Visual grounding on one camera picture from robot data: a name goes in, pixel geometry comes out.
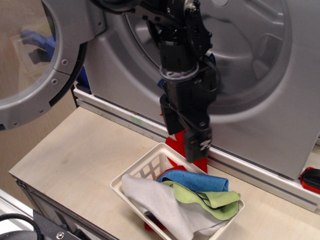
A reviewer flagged red cloth hanging on machine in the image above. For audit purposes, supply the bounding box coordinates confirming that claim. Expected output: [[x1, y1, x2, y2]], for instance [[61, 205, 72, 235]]
[[161, 109, 212, 172]]

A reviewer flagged red black tool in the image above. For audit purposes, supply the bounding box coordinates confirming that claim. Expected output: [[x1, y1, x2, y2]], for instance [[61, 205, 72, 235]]
[[299, 167, 320, 194]]

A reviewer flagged red cloth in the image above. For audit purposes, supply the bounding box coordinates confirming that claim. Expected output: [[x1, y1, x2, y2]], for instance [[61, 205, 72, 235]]
[[161, 109, 212, 172], [144, 216, 168, 232]]

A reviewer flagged white plastic laundry basket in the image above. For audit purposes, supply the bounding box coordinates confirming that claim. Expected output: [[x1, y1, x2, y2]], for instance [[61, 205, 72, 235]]
[[111, 143, 244, 240]]

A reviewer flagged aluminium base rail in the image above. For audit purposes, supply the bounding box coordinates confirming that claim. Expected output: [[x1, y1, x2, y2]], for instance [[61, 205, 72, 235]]
[[73, 88, 320, 212]]

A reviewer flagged white felt cloth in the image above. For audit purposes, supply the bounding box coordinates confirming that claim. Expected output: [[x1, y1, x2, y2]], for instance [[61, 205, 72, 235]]
[[121, 174, 227, 240]]

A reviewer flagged green felt cloth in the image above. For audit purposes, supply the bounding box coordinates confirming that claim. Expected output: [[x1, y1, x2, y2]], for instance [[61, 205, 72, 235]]
[[162, 180, 241, 221]]

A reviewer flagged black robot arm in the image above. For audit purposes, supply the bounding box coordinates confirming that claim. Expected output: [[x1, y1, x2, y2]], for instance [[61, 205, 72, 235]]
[[94, 0, 221, 163]]

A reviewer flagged blue clamp behind door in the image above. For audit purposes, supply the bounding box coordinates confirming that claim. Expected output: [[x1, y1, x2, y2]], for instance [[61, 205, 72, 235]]
[[20, 29, 91, 93]]

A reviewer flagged black cable bottom left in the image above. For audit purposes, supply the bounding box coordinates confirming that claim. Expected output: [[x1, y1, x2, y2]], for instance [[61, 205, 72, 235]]
[[0, 212, 47, 240]]

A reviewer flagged grey toy washing machine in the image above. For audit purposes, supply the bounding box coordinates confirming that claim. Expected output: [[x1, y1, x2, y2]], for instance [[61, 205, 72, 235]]
[[84, 0, 320, 178]]

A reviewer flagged grey round washer door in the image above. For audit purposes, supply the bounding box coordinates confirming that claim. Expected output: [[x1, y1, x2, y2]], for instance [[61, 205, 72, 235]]
[[0, 0, 105, 131]]

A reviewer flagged dark blue cloth in drum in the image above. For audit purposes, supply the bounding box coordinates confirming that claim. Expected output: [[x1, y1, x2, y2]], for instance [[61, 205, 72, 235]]
[[157, 53, 221, 90]]

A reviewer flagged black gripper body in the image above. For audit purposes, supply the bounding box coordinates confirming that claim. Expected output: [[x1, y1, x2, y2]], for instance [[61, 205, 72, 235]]
[[159, 74, 218, 125]]

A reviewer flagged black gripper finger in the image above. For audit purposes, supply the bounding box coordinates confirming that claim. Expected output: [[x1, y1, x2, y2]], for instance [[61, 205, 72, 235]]
[[183, 129, 212, 163]]

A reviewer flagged light blue felt cloth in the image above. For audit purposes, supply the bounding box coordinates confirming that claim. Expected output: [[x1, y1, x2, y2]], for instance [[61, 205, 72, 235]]
[[156, 169, 229, 192]]

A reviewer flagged black metal bracket with bolt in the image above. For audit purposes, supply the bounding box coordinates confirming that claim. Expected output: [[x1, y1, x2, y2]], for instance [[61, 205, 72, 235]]
[[33, 210, 89, 240]]

